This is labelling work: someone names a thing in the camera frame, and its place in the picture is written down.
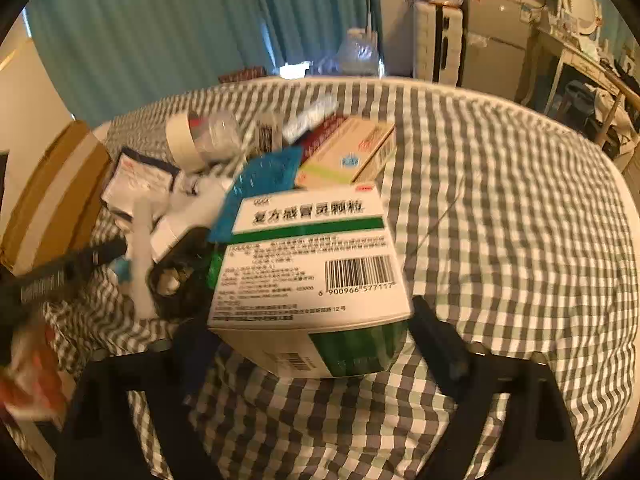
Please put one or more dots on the cream vanity desk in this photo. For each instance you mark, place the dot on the cream vanity desk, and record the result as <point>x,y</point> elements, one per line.
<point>570,55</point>

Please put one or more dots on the teal curtain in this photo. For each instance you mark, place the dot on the teal curtain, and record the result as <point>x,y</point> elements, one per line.
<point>150,35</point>

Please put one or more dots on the brown cardboard box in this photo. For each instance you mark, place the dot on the brown cardboard box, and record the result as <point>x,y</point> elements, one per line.
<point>50,195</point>

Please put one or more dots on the tan orange medicine box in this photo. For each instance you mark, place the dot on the tan orange medicine box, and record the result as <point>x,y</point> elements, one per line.
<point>350,152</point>

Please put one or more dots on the small brown box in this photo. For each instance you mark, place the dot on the small brown box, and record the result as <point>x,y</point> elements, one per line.
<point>267,136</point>

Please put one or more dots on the clear plastic container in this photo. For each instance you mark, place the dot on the clear plastic container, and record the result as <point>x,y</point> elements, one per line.
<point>217,132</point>

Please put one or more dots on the green white medicine box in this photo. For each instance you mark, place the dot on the green white medicine box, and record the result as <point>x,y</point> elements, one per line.
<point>305,270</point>

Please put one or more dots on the dark patterned bag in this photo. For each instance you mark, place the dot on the dark patterned bag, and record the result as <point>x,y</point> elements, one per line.
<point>240,75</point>

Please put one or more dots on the person's left hand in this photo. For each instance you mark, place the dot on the person's left hand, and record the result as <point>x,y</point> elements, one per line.
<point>30,380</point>

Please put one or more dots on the white ointment tube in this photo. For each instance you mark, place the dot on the white ointment tube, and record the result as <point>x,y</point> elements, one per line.
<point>142,260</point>

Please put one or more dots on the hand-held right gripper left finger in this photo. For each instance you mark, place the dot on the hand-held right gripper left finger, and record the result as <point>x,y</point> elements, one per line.
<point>197,360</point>

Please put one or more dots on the large clear water bottle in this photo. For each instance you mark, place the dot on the large clear water bottle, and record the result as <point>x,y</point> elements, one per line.
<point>357,55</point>

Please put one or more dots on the grey white checked blanket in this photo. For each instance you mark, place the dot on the grey white checked blanket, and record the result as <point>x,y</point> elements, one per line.
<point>500,210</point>

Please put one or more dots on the white ribbed suitcase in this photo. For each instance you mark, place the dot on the white ribbed suitcase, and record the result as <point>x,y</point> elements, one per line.
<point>430,42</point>

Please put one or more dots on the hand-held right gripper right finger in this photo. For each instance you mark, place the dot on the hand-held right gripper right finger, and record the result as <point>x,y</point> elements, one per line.
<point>440,345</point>

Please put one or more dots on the wooden chair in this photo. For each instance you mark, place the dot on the wooden chair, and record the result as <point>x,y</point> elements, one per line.
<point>617,110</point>

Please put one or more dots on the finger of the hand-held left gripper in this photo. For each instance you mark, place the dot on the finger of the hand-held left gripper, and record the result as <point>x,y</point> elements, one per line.
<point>97,255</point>

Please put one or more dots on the red medicine box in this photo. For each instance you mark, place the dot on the red medicine box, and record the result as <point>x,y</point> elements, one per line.
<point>324,134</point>

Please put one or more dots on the white dark-edged sachet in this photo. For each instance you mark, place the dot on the white dark-edged sachet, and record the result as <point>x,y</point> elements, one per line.
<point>140,177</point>

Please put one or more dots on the grey small fridge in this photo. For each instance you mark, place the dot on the grey small fridge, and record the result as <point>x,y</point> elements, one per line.
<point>495,40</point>

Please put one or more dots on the blue foil packet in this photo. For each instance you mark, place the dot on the blue foil packet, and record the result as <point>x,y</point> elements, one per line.
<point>255,185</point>

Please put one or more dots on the white oval mirror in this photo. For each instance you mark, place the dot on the white oval mirror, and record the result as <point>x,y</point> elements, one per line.
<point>580,0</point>

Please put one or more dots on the white tape roll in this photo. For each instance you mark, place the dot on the white tape roll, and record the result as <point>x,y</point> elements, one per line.
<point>180,140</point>

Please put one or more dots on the blue white tube packet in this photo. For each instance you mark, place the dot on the blue white tube packet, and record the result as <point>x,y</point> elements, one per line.
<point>310,117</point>

